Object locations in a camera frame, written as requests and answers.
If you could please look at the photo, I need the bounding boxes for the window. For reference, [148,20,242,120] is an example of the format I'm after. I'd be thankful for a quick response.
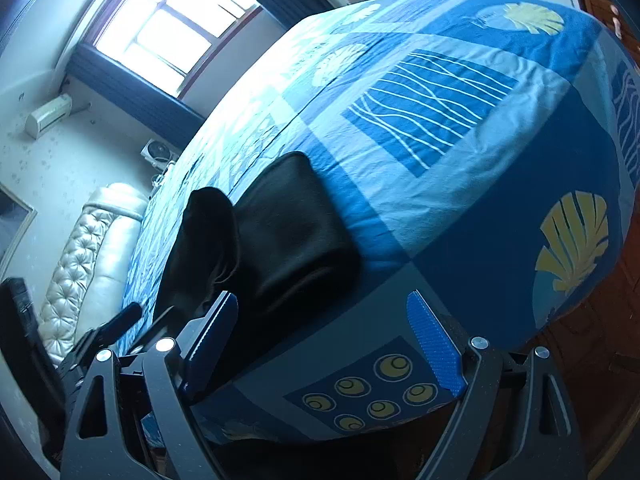
[82,0,263,98]

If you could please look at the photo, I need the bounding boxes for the white fan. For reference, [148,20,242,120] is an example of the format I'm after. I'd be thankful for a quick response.
[141,139,176,171]

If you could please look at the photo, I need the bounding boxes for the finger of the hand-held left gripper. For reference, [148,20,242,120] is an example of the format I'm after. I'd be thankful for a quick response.
[57,302,144,386]

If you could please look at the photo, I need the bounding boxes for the blue patterned bed blanket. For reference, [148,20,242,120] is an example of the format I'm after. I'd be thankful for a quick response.
[122,0,640,443]

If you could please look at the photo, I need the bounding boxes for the cream tufted headboard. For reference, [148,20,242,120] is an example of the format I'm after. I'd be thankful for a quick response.
[37,182,151,366]

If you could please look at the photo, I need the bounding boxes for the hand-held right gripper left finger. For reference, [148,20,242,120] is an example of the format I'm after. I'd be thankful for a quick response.
[60,291,239,480]

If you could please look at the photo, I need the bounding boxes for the black studded pants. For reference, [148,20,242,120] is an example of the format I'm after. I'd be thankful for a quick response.
[152,151,362,386]

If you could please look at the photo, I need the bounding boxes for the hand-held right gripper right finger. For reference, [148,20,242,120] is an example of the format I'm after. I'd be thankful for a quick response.
[406,290,587,480]

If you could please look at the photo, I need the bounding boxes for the white wall air conditioner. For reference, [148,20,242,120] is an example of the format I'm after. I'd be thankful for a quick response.
[25,94,73,140]

